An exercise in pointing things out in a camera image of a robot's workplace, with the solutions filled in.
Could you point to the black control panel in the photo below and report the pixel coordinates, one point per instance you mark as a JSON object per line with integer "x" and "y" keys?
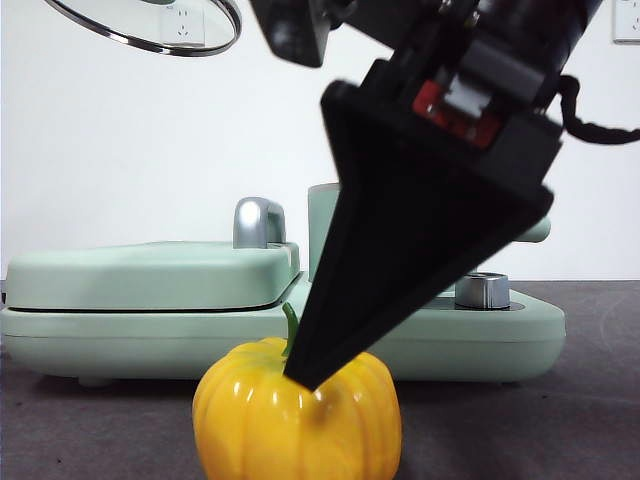
{"x": 500, "y": 307}

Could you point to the white wall socket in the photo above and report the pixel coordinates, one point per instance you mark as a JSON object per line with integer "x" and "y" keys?
{"x": 182, "y": 27}
{"x": 627, "y": 22}

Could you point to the mint green breakfast machine base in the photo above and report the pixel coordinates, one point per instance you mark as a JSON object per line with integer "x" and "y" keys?
{"x": 125, "y": 345}

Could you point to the glass lid with green knob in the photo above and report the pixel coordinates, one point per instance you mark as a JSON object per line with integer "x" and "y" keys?
{"x": 150, "y": 46}

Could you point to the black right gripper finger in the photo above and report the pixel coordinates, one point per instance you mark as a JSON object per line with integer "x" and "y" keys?
{"x": 400, "y": 240}

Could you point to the yellow toy pumpkin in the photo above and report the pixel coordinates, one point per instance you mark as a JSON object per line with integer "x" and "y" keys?
{"x": 280, "y": 430}

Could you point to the silver control knob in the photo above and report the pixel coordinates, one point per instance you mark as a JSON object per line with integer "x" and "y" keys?
{"x": 482, "y": 291}

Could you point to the mint green griddle cover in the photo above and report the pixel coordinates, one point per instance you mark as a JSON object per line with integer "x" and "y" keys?
{"x": 140, "y": 277}

